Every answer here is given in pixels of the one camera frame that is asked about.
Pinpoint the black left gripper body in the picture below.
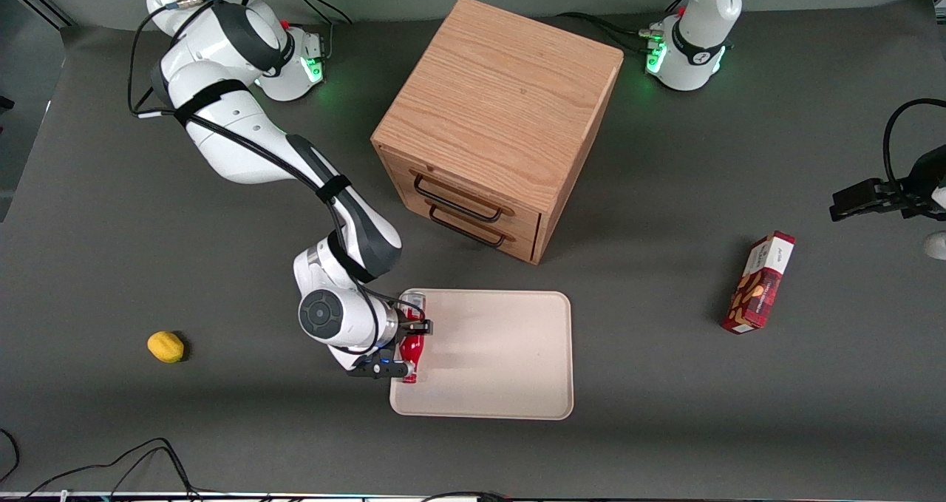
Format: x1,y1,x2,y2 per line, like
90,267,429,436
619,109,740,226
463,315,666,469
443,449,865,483
884,145,946,220

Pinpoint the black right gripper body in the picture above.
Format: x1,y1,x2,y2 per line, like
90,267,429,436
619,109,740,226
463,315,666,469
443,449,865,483
384,304,416,364

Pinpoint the red coke bottle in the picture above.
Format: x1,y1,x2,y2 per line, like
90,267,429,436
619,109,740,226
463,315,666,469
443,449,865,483
398,290,429,384

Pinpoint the beige plastic tray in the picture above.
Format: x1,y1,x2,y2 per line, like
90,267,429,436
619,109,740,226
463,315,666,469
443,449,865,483
389,288,575,421

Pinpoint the red snack box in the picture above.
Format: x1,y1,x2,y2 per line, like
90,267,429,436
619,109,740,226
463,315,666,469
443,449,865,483
721,231,797,335

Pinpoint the wooden drawer cabinet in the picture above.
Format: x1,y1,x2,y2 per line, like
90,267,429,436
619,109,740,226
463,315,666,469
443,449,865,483
370,0,625,266

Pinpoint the yellow lemon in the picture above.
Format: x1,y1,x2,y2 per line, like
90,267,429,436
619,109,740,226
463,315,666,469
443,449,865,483
147,330,186,364

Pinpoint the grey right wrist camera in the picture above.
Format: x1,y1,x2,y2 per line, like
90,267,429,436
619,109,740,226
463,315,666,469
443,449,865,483
331,345,416,381

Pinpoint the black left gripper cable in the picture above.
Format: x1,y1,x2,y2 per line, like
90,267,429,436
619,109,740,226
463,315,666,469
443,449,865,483
882,98,946,192

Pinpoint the black drawer handle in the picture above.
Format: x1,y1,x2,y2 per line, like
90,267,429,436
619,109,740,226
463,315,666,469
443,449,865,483
412,173,506,224
427,205,509,250

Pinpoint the black looped floor cable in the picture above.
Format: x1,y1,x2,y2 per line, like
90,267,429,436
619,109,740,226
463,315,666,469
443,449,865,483
22,437,204,501

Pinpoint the black left arm base cable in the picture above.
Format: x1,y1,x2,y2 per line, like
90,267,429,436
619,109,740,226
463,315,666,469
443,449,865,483
554,0,692,53

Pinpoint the black arm base cable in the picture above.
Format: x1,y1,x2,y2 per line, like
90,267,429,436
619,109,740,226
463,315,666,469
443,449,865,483
282,0,355,59
554,0,692,53

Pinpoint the black right arm base cable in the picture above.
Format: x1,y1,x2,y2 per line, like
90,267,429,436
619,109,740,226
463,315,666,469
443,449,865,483
282,0,355,59

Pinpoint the short black edge cable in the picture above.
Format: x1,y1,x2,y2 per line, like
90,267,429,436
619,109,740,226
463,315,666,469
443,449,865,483
0,428,21,484

